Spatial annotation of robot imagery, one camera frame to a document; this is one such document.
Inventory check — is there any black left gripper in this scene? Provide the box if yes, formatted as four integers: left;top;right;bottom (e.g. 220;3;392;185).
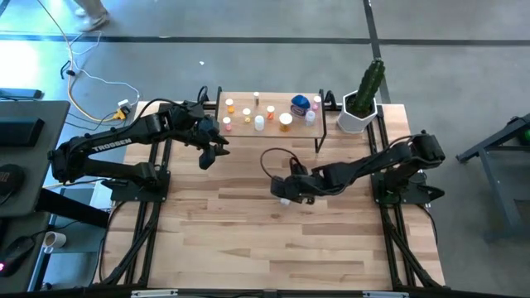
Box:
176;102;231;171

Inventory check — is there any white cylinder cup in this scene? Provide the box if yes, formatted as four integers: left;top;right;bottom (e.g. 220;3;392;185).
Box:
42;230;67;254

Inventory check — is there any black rectangular box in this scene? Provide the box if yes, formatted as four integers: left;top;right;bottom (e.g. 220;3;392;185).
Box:
0;118;46;147

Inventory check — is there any wooden shelf with black legs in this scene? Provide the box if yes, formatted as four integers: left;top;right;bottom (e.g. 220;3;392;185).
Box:
212;85;328;154

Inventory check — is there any black floor cable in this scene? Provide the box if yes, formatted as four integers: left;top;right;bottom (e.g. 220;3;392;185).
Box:
60;60;78;80

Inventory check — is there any white cable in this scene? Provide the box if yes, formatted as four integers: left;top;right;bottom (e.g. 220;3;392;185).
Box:
65;31;142;108

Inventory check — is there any Tums bottle blue cap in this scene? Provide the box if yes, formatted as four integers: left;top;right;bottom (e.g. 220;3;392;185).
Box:
289;94;311;119

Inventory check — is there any black computer mouse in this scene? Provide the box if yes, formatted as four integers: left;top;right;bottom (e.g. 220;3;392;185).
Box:
0;236;36;277

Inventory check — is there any green cactus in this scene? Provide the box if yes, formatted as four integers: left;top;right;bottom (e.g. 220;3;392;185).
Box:
349;59;386;119

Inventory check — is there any black round pad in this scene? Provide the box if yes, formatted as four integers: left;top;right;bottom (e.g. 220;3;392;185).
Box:
0;163;25;196

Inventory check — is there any yellow cable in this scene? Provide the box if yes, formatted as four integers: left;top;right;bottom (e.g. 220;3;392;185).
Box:
36;0;125;123

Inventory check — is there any black flat device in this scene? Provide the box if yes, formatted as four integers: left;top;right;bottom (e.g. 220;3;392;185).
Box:
0;87;43;100

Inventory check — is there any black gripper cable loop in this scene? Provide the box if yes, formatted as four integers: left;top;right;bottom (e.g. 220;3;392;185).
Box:
259;147;299;180

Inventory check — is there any grey metal stand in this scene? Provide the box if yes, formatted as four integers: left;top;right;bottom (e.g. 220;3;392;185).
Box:
455;112;530;243

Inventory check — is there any black desk beam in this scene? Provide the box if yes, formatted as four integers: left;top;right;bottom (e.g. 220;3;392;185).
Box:
36;188;111;228

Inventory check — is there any silver metal bracket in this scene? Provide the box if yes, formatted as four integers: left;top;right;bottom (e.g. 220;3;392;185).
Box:
362;291;410;298
130;289;179;298

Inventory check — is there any black aluminium table frame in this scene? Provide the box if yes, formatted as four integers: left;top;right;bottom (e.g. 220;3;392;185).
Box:
93;93;446;291

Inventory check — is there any grey desk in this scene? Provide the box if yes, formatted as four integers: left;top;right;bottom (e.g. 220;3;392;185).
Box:
0;100;70;219

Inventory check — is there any white planter pot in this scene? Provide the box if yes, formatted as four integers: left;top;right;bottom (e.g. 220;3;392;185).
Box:
335;89;378;135

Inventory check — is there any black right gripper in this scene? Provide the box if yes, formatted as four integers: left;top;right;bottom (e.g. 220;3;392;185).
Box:
270;175;319;204

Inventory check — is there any large amber capsule bottle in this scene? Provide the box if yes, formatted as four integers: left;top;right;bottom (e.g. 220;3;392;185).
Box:
277;112;294;133

